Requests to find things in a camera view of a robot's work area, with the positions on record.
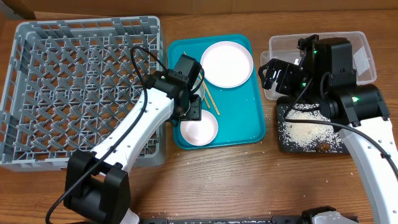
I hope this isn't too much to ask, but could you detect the small pink bowl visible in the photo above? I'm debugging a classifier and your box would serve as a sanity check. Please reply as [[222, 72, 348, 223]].
[[180, 110, 218, 146]]

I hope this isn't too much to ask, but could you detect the large pink plate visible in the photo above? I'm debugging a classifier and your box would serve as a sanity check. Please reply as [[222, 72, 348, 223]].
[[200, 41, 254, 88]]

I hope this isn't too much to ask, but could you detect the pile of white rice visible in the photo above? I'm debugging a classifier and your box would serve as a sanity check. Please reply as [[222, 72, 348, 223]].
[[278, 104, 345, 153]]

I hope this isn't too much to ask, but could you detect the brown food scrap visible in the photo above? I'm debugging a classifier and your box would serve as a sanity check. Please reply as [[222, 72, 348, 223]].
[[316, 142, 331, 152]]

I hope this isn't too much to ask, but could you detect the grey bowl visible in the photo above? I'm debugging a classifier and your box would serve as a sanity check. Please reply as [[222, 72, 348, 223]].
[[192, 78, 206, 101]]

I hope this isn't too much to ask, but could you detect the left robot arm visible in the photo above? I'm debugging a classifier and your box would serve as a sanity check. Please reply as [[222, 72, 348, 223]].
[[62, 55, 203, 223]]

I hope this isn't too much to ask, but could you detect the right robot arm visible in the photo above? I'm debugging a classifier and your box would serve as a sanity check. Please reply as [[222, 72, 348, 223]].
[[257, 34, 397, 223]]

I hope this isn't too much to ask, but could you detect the grey dishwasher rack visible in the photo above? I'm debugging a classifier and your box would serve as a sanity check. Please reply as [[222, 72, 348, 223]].
[[1, 16, 165, 172]]

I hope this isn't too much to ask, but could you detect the right wooden chopstick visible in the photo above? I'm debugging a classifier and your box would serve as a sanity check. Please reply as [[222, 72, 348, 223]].
[[200, 70, 220, 116]]

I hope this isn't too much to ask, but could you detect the clear plastic bin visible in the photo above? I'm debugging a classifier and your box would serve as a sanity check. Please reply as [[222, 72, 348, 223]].
[[268, 31, 377, 85]]

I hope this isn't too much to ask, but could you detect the teal serving tray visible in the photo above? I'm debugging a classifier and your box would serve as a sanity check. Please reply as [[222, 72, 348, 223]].
[[167, 34, 266, 150]]

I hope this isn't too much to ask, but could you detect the black tray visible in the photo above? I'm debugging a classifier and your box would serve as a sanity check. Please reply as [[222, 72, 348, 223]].
[[276, 96, 349, 154]]

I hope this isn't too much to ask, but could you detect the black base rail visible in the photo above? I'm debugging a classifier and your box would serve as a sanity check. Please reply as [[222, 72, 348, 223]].
[[139, 215, 309, 224]]

